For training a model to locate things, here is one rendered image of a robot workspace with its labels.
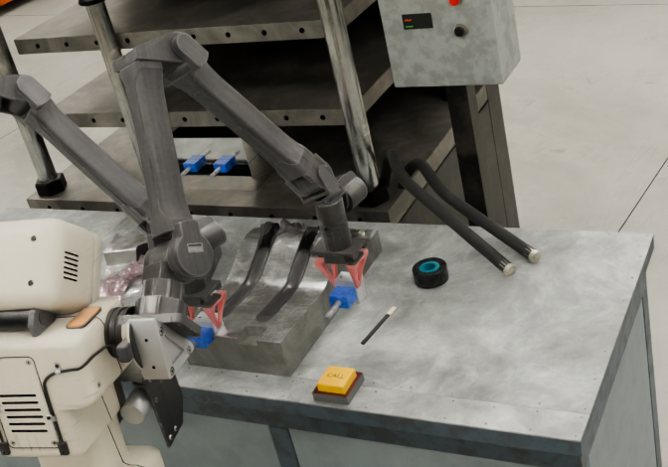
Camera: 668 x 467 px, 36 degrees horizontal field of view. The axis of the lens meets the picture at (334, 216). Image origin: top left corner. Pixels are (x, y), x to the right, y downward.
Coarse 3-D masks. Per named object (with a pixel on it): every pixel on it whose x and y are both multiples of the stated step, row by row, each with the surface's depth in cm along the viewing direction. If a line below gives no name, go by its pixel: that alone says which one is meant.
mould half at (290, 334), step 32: (288, 256) 234; (224, 288) 234; (256, 288) 231; (320, 288) 225; (224, 320) 221; (288, 320) 215; (320, 320) 224; (192, 352) 222; (224, 352) 218; (256, 352) 213; (288, 352) 212
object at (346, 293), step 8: (344, 272) 214; (336, 280) 212; (344, 280) 211; (352, 280) 210; (336, 288) 211; (344, 288) 210; (352, 288) 210; (360, 288) 212; (336, 296) 208; (344, 296) 208; (352, 296) 209; (360, 296) 212; (336, 304) 207; (344, 304) 208; (352, 304) 210; (328, 312) 205
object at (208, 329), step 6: (204, 312) 220; (198, 318) 219; (204, 318) 218; (198, 324) 218; (204, 324) 217; (210, 324) 216; (222, 324) 219; (204, 330) 216; (210, 330) 216; (216, 330) 217; (204, 336) 214; (210, 336) 216; (192, 342) 216; (198, 342) 215; (204, 342) 214; (210, 342) 216; (204, 348) 215
